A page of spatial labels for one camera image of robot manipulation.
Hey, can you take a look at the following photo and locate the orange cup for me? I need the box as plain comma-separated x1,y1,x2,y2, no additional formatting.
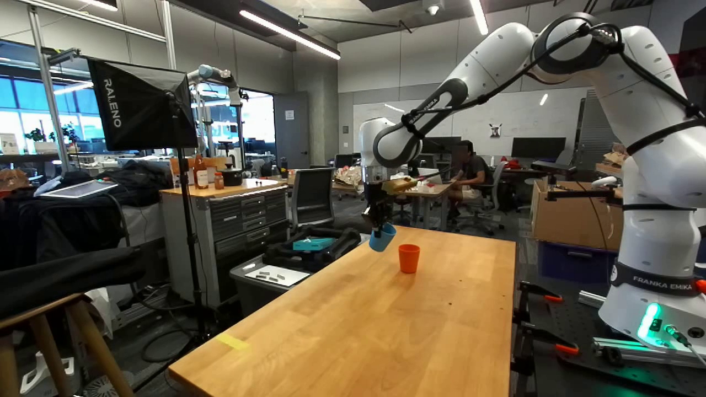
398,244,421,274

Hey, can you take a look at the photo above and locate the cardboard box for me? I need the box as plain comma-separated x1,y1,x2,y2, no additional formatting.
530,179,624,252

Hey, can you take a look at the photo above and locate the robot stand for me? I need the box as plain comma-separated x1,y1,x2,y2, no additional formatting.
512,275,706,397

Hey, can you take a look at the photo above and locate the grey bin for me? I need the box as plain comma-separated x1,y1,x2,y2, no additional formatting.
229,256,313,319

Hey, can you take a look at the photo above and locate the wooden desk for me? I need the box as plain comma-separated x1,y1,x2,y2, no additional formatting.
407,182,454,231

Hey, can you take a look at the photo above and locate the blue plastic bin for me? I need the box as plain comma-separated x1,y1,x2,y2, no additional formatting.
537,240,619,285

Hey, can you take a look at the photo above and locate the black office chair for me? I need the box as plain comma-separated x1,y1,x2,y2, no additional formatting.
289,167,336,230

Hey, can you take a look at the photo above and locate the person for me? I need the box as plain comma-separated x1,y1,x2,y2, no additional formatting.
447,140,495,219

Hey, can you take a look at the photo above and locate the white tablet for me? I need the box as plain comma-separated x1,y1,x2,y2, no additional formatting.
39,180,120,200

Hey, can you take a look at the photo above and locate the black foam case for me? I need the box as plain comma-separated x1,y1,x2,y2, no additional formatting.
262,225,362,274

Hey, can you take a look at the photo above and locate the grey tool cabinet with wooden top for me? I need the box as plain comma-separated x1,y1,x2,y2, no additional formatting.
159,178,291,308

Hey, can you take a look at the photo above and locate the grey office chair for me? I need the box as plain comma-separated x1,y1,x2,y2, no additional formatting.
456,162,506,237

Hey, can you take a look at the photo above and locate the window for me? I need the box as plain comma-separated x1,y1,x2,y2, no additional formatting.
0,40,106,156

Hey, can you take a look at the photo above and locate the monitor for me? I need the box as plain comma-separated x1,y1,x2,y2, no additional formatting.
511,137,567,161

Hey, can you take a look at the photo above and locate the wooden stool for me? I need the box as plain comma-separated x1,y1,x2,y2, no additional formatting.
0,293,136,397

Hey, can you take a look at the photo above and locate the yellow tape strip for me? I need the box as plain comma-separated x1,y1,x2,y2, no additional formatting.
215,332,250,352

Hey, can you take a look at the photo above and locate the blue cup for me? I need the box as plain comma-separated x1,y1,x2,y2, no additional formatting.
368,222,397,253

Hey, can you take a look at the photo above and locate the black clamp with orange handle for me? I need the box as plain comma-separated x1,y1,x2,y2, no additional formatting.
513,321,581,356
517,281,564,304

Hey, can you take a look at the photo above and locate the aluminium rail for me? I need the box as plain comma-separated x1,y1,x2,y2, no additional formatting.
592,337,706,369

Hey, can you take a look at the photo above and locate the brown bottle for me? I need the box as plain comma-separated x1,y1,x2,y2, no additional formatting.
194,154,210,190

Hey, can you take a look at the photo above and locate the teal box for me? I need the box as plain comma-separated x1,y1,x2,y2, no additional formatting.
292,237,336,253

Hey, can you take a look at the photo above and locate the white sheet with small parts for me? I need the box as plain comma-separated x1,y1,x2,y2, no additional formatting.
245,265,311,287

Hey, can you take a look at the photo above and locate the grey door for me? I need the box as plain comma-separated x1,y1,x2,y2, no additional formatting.
274,92,311,169

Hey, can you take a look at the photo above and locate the black softbox light on stand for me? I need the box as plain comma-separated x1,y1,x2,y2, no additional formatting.
87,57,206,344

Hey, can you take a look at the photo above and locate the whiteboard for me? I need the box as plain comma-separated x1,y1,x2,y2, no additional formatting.
352,87,589,159

